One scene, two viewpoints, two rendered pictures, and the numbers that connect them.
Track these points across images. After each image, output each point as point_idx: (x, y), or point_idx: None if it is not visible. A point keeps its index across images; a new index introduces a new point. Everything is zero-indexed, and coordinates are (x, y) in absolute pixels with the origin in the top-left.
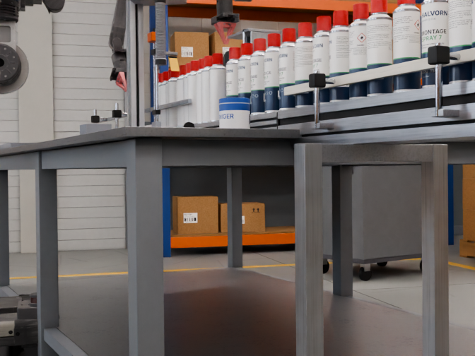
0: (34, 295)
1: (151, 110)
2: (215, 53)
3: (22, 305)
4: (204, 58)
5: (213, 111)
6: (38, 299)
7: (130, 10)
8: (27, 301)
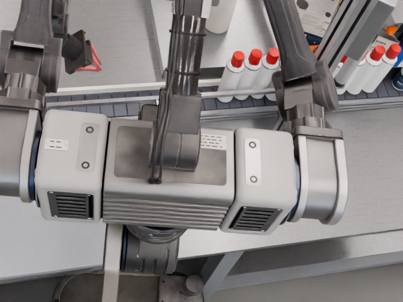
0: (202, 289)
1: (239, 95)
2: (400, 50)
3: (188, 301)
4: (381, 55)
5: (376, 86)
6: (210, 286)
7: (339, 63)
8: (166, 296)
